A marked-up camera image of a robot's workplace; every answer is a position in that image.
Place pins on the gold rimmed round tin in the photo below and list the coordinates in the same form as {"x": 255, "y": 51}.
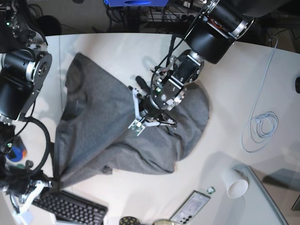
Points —
{"x": 163, "y": 222}

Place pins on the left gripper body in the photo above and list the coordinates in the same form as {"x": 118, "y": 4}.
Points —
{"x": 146, "y": 113}

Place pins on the small green white chip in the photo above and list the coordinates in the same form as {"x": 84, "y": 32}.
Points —
{"x": 211, "y": 190}

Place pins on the black computer keyboard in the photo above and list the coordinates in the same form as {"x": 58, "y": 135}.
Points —
{"x": 72, "y": 208}

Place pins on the smartphone in clear case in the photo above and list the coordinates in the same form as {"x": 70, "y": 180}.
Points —
{"x": 190, "y": 208}

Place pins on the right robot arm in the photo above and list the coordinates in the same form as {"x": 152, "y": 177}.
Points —
{"x": 24, "y": 65}

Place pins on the white paper cup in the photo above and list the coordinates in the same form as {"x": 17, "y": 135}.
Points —
{"x": 236, "y": 185}

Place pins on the grey t-shirt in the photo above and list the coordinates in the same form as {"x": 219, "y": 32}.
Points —
{"x": 93, "y": 138}

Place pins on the blue box with hole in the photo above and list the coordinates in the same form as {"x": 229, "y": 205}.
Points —
{"x": 135, "y": 3}

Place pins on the glass side table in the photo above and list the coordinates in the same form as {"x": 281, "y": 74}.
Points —
{"x": 272, "y": 199}

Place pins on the black round object at edge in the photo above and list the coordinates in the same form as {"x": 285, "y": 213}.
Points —
{"x": 297, "y": 85}

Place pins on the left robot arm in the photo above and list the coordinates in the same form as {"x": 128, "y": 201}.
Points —
{"x": 215, "y": 28}

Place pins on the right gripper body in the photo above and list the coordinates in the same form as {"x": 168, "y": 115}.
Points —
{"x": 22, "y": 193}

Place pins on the black gold dotted round object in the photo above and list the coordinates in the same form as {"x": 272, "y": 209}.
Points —
{"x": 129, "y": 221}

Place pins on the blue orange tape measure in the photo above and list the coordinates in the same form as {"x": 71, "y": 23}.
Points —
{"x": 18, "y": 151}

